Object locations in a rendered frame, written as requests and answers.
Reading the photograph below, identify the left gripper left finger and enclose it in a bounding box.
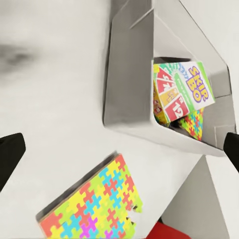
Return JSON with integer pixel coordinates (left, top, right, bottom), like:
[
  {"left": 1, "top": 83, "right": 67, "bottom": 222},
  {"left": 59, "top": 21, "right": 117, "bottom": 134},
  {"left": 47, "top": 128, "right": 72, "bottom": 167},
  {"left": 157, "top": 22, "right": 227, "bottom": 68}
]
[{"left": 0, "top": 132, "right": 26, "bottom": 192}]

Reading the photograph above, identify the jigsaw puzzle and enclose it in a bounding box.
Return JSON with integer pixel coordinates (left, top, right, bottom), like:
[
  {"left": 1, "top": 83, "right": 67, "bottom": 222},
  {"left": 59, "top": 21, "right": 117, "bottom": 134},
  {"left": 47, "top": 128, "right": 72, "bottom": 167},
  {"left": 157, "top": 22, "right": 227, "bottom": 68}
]
[
  {"left": 37, "top": 154, "right": 143, "bottom": 239},
  {"left": 178, "top": 108, "right": 203, "bottom": 141}
]

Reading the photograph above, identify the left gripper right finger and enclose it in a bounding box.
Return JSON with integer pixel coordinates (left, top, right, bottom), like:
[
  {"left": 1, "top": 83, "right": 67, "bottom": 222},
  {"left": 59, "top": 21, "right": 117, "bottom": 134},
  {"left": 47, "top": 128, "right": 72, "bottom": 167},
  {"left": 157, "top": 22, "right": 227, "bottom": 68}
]
[{"left": 223, "top": 132, "right": 239, "bottom": 172}]

